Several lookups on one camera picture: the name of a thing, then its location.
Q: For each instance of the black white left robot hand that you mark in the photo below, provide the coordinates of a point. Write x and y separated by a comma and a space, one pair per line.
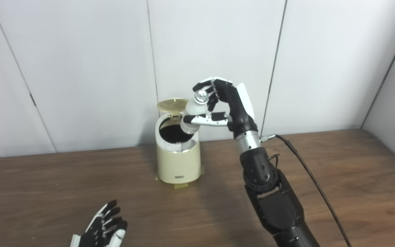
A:
96, 236

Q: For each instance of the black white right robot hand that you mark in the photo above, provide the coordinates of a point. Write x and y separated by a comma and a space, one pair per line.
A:
238, 109

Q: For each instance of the small white plastic bottle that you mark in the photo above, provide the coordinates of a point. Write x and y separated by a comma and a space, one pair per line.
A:
195, 107

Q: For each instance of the cream round bin lid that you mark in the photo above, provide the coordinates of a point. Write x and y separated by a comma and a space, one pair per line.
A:
171, 104

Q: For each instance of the cream-colored plastic bin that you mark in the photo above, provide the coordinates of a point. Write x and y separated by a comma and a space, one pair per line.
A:
178, 164

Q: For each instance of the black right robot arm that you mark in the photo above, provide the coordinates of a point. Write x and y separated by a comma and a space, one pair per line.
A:
276, 206

